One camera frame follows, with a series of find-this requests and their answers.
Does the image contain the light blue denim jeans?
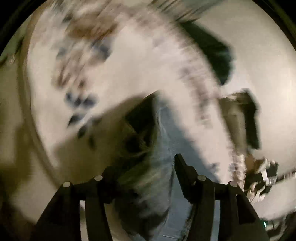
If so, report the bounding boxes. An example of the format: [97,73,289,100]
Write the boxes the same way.
[110,98,217,240]

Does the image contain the floral bed blanket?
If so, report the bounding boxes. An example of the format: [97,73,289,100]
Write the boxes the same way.
[22,1,244,183]

